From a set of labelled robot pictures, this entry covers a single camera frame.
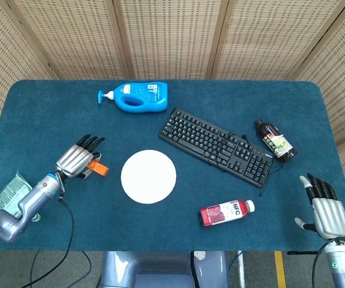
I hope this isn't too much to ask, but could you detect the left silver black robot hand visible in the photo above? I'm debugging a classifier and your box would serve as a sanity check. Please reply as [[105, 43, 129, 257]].
[[55, 134, 106, 180]]

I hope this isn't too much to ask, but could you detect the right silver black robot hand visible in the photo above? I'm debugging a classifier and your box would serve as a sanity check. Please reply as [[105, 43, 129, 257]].
[[294, 173, 345, 241]]

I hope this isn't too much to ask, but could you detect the small orange object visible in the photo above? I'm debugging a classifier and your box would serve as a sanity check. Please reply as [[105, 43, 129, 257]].
[[86, 159, 110, 176]]

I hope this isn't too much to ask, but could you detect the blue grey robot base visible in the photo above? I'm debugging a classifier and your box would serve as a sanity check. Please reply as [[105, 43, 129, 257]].
[[98, 250, 229, 288]]

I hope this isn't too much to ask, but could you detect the white round plate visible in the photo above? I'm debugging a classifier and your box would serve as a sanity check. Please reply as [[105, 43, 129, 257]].
[[120, 149, 178, 205]]

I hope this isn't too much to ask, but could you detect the green plastic packet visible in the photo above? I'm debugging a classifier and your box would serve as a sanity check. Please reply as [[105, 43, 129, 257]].
[[0, 170, 41, 222]]

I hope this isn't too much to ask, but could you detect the dark brown drink bottle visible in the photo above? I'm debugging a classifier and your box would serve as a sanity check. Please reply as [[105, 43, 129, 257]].
[[254, 118, 298, 164]]

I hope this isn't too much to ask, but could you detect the blue pump detergent bottle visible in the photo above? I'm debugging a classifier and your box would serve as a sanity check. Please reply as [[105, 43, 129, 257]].
[[97, 82, 169, 113]]

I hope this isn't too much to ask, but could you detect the blue table cloth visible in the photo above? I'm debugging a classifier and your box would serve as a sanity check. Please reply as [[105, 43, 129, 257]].
[[0, 79, 345, 252]]

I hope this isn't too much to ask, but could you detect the red NFC juice bottle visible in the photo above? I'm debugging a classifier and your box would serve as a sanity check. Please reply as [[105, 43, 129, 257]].
[[200, 199, 256, 227]]

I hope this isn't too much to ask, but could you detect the black computer keyboard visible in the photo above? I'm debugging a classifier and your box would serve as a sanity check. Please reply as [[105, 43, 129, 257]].
[[158, 107, 275, 188]]

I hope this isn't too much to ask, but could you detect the woven bamboo folding screen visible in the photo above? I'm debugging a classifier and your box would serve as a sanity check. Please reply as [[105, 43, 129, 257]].
[[0, 0, 345, 235]]

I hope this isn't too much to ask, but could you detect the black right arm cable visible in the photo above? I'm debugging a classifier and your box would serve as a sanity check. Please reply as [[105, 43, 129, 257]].
[[311, 239, 338, 288]]

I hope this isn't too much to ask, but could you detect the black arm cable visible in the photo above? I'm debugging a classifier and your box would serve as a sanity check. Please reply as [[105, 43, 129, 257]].
[[311, 239, 338, 288], [29, 196, 76, 288]]

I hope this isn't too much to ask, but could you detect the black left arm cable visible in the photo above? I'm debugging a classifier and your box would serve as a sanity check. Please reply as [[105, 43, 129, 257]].
[[29, 196, 76, 288]]

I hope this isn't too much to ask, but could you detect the black keyboard cable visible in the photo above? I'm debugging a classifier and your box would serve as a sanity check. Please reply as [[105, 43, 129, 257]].
[[207, 131, 284, 197]]

